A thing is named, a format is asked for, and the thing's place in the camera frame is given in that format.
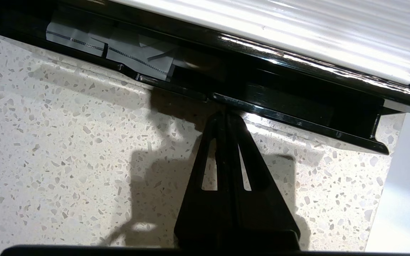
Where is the white ribbed tray lid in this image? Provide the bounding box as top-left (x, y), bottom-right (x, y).
top-left (109, 0), bottom-right (410, 86)

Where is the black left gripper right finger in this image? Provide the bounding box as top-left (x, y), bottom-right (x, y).
top-left (227, 112), bottom-right (301, 249)

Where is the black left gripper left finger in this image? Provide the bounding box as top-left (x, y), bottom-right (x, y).
top-left (174, 112), bottom-right (232, 247)

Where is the dental kit packet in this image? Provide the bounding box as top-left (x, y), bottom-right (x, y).
top-left (46, 21), bottom-right (108, 58)
top-left (105, 28), bottom-right (175, 81)

